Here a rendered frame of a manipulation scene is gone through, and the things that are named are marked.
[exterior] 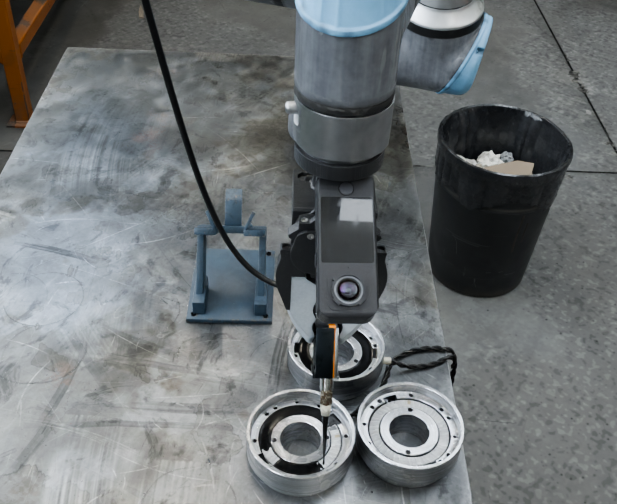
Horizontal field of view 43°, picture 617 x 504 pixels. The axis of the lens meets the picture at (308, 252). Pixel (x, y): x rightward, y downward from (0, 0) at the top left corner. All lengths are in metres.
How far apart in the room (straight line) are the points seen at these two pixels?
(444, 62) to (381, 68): 0.56
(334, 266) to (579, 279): 1.80
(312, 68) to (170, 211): 0.57
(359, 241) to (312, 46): 0.15
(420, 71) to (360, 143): 0.56
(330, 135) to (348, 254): 0.09
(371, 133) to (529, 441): 1.40
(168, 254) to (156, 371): 0.20
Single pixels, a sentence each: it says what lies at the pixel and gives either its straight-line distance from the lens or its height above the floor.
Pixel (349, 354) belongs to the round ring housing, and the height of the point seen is 0.81.
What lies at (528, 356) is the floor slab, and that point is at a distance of 2.08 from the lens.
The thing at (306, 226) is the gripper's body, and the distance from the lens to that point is 0.64.
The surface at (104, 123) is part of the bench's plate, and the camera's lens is 1.30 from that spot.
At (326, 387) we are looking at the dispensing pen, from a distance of 0.74.
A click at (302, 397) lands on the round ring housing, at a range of 0.81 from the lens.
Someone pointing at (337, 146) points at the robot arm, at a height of 1.15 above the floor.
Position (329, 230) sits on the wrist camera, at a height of 1.09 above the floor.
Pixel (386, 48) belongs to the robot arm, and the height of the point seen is 1.22.
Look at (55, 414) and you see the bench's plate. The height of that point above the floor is 0.80.
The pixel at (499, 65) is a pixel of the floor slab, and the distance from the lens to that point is 3.39.
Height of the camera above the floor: 1.46
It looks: 40 degrees down
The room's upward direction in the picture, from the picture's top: 3 degrees clockwise
